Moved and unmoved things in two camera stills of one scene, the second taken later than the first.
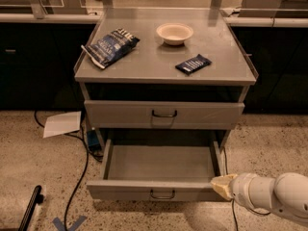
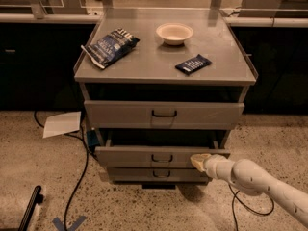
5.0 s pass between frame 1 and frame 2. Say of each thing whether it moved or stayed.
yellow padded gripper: moved
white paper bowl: stayed
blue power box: stayed
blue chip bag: stayed
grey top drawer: stayed
